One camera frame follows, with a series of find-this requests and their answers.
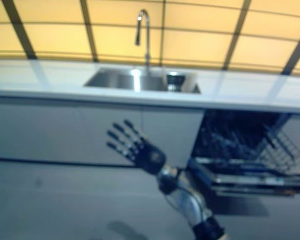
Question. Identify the dishwasher door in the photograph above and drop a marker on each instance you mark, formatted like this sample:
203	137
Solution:
252	178

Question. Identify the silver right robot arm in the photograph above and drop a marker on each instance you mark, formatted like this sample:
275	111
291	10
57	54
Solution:
190	202

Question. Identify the open built-in dishwasher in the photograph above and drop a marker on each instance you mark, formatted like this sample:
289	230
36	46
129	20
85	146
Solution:
242	150

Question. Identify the stainless steel sink basin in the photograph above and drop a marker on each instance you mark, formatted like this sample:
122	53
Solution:
140	80

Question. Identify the metal cup in sink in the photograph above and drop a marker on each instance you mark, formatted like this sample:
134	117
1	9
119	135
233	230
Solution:
174	79

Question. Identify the grey kitchen cabinet front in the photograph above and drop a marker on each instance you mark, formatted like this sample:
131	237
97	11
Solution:
65	130

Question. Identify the chrome gooseneck kitchen faucet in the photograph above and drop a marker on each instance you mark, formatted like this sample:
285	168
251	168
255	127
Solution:
145	37

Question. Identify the yellow-lit window with dark frames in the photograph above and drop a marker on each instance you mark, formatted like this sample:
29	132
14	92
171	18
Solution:
65	27

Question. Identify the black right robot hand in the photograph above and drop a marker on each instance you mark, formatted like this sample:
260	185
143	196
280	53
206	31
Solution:
150	155

